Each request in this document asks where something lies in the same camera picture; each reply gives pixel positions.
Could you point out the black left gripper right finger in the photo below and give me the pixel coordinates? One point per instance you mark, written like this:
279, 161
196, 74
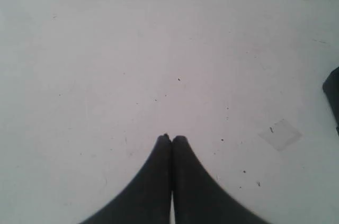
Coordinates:
197, 196

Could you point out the clear tape patch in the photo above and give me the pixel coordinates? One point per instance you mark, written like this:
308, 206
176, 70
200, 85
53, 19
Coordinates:
280, 135

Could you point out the black metal shelf rack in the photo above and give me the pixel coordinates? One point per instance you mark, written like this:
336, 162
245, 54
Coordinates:
330, 88

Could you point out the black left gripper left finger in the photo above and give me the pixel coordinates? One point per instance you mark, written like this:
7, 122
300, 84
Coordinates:
147, 198

